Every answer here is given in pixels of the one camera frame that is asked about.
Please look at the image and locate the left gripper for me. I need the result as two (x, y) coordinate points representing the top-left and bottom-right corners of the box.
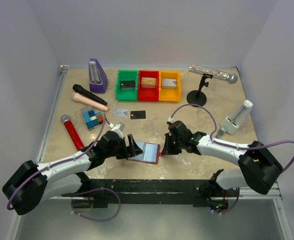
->
(105, 134), (143, 160)

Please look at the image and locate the red leather card holder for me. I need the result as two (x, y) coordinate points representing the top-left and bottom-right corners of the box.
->
(127, 141), (160, 164)

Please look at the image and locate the grey credit card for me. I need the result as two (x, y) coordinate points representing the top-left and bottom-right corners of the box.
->
(130, 110), (146, 120)

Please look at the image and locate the blue credit card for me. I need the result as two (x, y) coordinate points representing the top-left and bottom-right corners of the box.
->
(112, 108), (128, 118)

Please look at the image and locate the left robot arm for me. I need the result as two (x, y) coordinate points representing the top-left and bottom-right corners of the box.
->
(2, 130), (143, 216)

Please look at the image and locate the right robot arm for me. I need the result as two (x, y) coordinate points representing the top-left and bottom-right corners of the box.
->
(161, 120), (283, 196)

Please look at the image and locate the black card stack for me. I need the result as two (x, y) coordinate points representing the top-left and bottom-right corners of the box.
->
(120, 80), (136, 92)

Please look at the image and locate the silver card stack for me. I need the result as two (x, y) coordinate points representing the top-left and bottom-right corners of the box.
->
(161, 78), (177, 89)

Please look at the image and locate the gold card stack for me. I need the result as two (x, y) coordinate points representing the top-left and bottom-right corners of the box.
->
(141, 77), (157, 88)

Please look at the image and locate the blue toy brick block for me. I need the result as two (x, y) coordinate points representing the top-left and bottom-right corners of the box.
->
(81, 106), (104, 131)

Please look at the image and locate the yellow plastic bin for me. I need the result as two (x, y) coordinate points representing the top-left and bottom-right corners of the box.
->
(159, 70), (181, 103)

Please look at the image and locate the red glitter microphone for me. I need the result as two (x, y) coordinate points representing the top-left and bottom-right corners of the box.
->
(61, 114), (84, 151)

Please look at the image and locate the black microphone stand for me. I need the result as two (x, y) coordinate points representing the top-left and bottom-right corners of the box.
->
(186, 74), (213, 106)

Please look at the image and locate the green plastic bin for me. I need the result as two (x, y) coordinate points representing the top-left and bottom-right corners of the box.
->
(115, 69), (139, 101)

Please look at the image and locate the red plastic bin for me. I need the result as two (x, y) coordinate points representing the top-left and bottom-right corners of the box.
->
(137, 70), (159, 102)

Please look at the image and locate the white metronome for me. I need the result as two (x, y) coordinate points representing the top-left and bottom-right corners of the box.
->
(215, 100), (253, 139)

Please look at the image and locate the purple metronome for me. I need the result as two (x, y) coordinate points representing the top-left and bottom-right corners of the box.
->
(88, 58), (108, 94)

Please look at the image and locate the pink microphone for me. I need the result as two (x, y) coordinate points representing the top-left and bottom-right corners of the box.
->
(72, 92), (108, 112)

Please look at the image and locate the black microphone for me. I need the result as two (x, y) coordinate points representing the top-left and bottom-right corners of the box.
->
(73, 84), (108, 106)

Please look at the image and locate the silver glitter microphone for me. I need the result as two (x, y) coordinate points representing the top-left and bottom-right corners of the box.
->
(189, 64), (238, 84)

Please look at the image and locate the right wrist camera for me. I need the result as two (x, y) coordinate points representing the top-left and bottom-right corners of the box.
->
(167, 118), (178, 135)

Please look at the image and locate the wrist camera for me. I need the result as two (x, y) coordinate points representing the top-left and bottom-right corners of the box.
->
(167, 118), (178, 135)
(108, 122), (125, 139)

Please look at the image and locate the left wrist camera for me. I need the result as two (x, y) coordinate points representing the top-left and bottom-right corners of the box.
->
(108, 122), (125, 139)

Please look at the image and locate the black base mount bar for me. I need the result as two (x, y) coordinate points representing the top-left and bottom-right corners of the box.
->
(78, 179), (238, 208)

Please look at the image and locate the aluminium frame rail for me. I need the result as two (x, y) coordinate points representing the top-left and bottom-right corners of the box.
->
(35, 65), (70, 163)

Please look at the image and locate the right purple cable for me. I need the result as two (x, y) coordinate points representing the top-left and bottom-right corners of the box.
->
(168, 103), (294, 216)

